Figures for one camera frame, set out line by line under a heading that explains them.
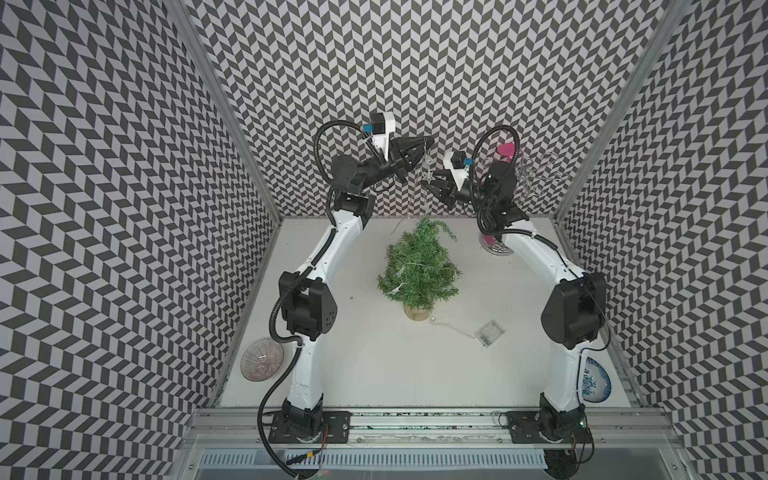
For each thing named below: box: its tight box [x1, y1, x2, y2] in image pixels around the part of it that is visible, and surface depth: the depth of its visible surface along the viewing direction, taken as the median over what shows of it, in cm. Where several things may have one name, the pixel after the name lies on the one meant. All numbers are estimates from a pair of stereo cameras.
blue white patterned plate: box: [582, 357, 612, 403], surface depth 80 cm
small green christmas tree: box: [377, 216, 463, 321], surface depth 72 cm
